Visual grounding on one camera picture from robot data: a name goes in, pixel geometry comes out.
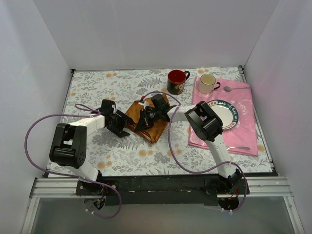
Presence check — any orange brown cloth napkin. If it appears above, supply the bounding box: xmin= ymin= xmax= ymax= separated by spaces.
xmin=126 ymin=94 xmax=169 ymax=144

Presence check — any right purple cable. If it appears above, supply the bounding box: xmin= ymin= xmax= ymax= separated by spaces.
xmin=140 ymin=91 xmax=249 ymax=212

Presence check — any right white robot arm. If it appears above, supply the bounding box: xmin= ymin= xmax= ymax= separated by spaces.
xmin=135 ymin=94 xmax=243 ymax=194

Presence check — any floral tablecloth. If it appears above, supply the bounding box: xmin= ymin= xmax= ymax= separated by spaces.
xmin=48 ymin=67 xmax=273 ymax=178

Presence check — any silver spoon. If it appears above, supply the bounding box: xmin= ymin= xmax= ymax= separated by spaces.
xmin=223 ymin=86 xmax=250 ymax=92

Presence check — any aluminium frame rail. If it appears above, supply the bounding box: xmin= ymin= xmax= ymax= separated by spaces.
xmin=21 ymin=178 xmax=78 ymax=234

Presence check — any white plate blue rim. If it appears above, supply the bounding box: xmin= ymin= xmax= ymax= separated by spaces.
xmin=207 ymin=99 xmax=239 ymax=131

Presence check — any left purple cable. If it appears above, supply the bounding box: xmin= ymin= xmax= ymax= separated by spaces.
xmin=24 ymin=103 xmax=123 ymax=219

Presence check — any purple cable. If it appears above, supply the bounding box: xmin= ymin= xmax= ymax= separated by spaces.
xmin=140 ymin=91 xmax=249 ymax=212
xmin=24 ymin=103 xmax=123 ymax=219

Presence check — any black red floral mug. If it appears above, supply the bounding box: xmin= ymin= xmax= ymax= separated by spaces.
xmin=167 ymin=70 xmax=190 ymax=95

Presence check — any cream enamel cup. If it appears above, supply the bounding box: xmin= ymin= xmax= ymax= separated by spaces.
xmin=198 ymin=74 xmax=221 ymax=94

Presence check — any pink floral placemat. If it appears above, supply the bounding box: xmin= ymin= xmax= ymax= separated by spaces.
xmin=192 ymin=76 xmax=258 ymax=157

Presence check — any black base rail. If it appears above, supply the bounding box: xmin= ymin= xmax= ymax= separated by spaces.
xmin=76 ymin=174 xmax=250 ymax=206

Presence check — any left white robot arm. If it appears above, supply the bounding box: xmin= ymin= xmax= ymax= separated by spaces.
xmin=49 ymin=99 xmax=133 ymax=195

